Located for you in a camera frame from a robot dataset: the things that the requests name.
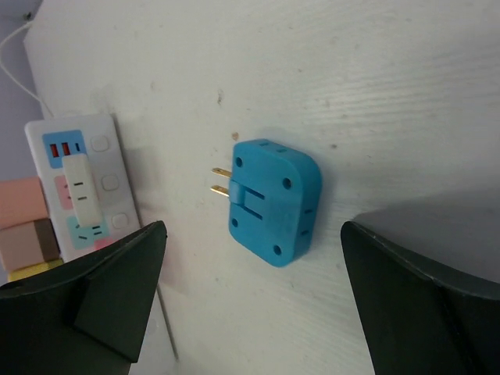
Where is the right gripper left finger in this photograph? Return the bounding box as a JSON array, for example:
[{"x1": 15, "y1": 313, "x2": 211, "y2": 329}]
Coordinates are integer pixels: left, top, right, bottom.
[{"x1": 1, "y1": 221, "x2": 167, "y2": 374}]

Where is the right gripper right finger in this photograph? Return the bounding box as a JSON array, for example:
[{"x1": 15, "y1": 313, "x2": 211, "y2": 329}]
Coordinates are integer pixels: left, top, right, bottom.
[{"x1": 341, "y1": 221, "x2": 499, "y2": 374}]

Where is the white plug adapter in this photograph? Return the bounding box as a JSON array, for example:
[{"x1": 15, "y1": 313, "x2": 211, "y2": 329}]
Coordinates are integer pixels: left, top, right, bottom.
[{"x1": 62, "y1": 154, "x2": 102, "y2": 227}]

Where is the blue plug adapter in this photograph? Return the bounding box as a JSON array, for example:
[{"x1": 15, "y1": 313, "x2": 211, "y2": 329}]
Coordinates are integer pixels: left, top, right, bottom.
[{"x1": 211, "y1": 139, "x2": 322, "y2": 267}]

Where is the pink plug adapter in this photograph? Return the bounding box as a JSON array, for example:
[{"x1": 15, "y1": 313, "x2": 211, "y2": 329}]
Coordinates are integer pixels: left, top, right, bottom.
[{"x1": 94, "y1": 237, "x2": 115, "y2": 251}]

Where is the yellow olive USB charger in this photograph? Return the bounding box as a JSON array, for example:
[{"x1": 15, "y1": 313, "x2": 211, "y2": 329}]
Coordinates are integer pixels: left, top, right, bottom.
[{"x1": 8, "y1": 259, "x2": 63, "y2": 282}]

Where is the beige brown USB charger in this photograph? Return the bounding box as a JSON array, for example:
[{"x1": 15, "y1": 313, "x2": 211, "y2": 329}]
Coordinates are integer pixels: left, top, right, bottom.
[{"x1": 1, "y1": 219, "x2": 59, "y2": 272}]

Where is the salmon pink USB charger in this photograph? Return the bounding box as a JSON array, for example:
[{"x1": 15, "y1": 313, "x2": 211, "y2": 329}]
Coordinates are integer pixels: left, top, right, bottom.
[{"x1": 0, "y1": 177, "x2": 48, "y2": 229}]

